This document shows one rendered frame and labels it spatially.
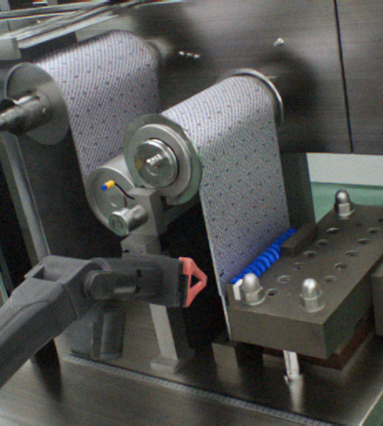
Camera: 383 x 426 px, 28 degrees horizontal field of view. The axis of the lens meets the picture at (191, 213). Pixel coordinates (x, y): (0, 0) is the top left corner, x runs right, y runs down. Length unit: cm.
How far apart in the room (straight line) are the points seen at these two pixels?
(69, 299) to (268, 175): 52
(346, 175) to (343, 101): 284
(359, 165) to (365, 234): 281
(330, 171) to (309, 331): 314
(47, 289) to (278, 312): 38
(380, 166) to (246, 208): 286
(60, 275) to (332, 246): 54
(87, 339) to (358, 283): 44
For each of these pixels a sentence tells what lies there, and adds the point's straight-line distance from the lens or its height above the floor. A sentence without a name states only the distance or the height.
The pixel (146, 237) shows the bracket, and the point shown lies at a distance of 118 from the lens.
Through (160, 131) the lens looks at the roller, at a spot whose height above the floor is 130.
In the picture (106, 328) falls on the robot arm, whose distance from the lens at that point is 98.
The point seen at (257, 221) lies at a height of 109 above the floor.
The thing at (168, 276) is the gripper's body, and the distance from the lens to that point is 103.
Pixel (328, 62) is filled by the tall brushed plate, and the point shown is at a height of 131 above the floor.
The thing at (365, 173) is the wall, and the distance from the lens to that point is 413.
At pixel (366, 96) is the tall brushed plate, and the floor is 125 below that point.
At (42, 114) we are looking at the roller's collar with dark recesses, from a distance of 128.
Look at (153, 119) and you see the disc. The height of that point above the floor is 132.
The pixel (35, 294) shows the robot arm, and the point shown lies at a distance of 89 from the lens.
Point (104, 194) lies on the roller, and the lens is 127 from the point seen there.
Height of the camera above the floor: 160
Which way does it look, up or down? 22 degrees down
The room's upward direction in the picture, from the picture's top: 11 degrees counter-clockwise
